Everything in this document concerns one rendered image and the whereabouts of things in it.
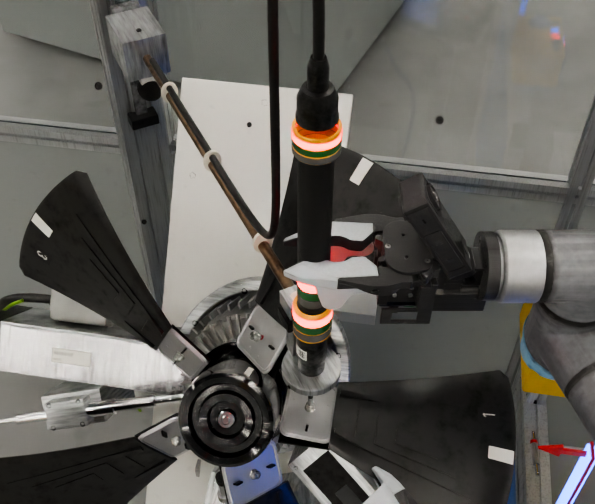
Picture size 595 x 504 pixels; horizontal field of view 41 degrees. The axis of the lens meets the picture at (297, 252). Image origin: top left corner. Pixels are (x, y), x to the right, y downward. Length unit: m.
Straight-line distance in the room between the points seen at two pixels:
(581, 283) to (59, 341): 0.73
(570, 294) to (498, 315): 1.12
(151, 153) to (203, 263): 0.37
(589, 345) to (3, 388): 2.03
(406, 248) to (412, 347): 1.28
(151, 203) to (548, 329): 0.95
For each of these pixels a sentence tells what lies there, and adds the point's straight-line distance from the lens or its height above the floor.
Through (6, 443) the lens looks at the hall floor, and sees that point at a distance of 2.52.
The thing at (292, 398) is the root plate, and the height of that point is 1.19.
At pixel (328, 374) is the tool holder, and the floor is 1.29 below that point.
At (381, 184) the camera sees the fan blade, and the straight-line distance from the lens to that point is 0.96.
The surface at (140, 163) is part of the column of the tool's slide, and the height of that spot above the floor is 1.06.
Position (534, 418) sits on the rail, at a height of 0.85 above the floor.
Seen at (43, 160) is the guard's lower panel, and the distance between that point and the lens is 1.86.
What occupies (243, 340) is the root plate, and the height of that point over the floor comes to 1.23.
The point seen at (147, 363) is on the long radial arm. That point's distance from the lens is 1.17.
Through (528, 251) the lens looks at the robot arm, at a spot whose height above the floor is 1.49.
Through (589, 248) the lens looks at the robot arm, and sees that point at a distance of 0.84.
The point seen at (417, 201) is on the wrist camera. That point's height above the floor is 1.57.
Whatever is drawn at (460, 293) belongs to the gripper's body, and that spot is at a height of 1.43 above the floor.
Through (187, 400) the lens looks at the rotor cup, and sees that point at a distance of 0.99.
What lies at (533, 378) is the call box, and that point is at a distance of 1.31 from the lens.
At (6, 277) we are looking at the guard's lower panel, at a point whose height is 0.48.
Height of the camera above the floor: 2.06
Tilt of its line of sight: 47 degrees down
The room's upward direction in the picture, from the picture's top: straight up
